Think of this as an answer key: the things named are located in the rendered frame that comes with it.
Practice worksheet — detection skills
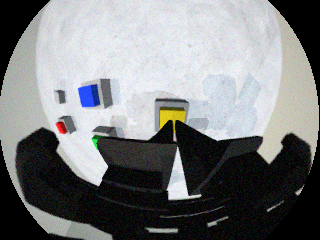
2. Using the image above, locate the blue button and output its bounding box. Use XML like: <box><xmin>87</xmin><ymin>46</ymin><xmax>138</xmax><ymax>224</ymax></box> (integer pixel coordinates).
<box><xmin>77</xmin><ymin>79</ymin><xmax>113</xmax><ymax>109</ymax></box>

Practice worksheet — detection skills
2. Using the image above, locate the yellow button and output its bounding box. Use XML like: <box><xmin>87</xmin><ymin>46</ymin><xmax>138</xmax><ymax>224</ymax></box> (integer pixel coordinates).
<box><xmin>153</xmin><ymin>99</ymin><xmax>189</xmax><ymax>132</ymax></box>

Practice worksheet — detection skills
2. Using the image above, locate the red button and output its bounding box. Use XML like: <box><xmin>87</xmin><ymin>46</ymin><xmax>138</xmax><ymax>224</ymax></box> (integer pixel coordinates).
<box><xmin>56</xmin><ymin>115</ymin><xmax>76</xmax><ymax>135</ymax></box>

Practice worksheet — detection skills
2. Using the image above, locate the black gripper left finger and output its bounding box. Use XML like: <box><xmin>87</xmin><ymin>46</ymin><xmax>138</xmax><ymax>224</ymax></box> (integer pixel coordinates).
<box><xmin>96</xmin><ymin>120</ymin><xmax>177</xmax><ymax>189</ymax></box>

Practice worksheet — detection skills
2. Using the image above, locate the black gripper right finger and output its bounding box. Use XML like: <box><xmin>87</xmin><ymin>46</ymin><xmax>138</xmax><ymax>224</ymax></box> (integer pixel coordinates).
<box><xmin>175</xmin><ymin>120</ymin><xmax>264</xmax><ymax>196</ymax></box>

